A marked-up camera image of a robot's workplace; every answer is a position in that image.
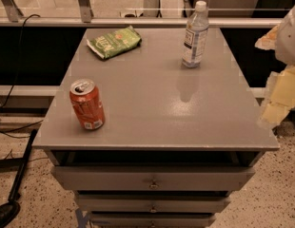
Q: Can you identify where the grey drawer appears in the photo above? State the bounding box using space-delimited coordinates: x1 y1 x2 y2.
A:
89 213 215 228
51 166 255 191
75 193 230 213

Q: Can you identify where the bottom grey drawer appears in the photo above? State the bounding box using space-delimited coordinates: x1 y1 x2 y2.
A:
89 213 215 228

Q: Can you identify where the clear blue plastic water bottle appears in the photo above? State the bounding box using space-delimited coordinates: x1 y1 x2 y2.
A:
182 1 209 68

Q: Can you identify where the grey drawer cabinet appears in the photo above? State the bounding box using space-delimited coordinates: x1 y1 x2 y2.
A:
31 27 281 228

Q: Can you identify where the black stand leg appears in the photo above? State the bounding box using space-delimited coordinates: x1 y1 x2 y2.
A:
0 128 39 228

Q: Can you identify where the black cable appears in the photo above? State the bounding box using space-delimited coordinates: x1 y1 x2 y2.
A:
0 13 45 140

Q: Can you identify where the top grey drawer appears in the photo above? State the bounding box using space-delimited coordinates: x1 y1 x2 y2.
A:
51 166 255 191

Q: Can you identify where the green chip bag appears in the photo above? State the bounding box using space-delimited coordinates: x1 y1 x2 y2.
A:
87 26 142 60

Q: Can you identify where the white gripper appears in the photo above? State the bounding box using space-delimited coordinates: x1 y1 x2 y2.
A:
255 6 295 129

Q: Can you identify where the orange soda can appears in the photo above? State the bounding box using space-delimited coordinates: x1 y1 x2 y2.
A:
69 79 105 130

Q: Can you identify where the middle grey drawer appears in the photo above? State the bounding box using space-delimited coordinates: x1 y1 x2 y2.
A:
75 193 230 213

